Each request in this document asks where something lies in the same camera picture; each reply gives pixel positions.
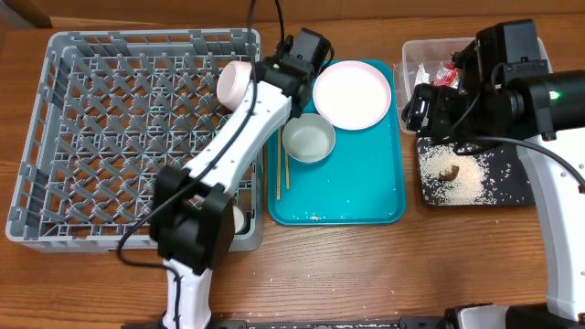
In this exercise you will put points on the white paper cup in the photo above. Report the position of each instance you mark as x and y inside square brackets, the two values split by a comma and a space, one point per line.
[241, 223]

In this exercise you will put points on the teal plastic serving tray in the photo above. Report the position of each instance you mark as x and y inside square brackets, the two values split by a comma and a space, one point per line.
[361, 182]

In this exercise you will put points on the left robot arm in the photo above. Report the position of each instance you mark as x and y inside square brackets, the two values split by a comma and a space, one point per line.
[192, 221]

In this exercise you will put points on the white rice pile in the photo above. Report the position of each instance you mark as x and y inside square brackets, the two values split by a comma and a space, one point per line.
[457, 180]

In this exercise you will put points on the red snack wrapper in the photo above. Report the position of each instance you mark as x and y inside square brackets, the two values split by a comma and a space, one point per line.
[447, 75]

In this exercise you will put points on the left wooden chopstick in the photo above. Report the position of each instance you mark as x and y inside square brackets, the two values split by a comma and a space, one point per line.
[279, 164]

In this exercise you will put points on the grey round bowl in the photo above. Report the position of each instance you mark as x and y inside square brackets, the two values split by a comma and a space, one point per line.
[308, 139]

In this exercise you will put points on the crumpled white wrapper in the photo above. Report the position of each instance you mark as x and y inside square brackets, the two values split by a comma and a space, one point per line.
[422, 76]

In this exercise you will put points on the clear plastic bin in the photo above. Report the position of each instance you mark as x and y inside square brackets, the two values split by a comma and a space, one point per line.
[425, 59]

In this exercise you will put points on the small pink bowl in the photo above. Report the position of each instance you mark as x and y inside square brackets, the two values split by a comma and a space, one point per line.
[233, 83]

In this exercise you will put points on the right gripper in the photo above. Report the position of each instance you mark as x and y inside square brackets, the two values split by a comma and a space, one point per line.
[441, 103]

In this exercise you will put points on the large white round plate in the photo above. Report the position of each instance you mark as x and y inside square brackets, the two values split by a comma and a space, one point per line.
[352, 95]

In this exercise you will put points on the brown food scrap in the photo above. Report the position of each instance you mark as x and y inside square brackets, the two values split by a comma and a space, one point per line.
[449, 174]

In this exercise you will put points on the grey plastic dish rack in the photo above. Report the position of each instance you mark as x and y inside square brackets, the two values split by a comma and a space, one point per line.
[112, 109]

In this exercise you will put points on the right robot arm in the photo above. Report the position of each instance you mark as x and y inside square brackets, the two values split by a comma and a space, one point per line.
[551, 149]

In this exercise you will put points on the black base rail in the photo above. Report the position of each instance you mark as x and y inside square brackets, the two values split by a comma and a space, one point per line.
[415, 322]

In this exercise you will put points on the right wooden chopstick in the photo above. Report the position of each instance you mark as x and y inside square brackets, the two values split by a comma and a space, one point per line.
[287, 171]

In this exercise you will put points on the wooden chopstick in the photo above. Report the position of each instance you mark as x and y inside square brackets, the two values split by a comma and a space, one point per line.
[279, 164]
[287, 171]

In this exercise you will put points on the black plastic tray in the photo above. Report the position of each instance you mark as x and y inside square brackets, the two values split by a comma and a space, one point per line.
[503, 183]

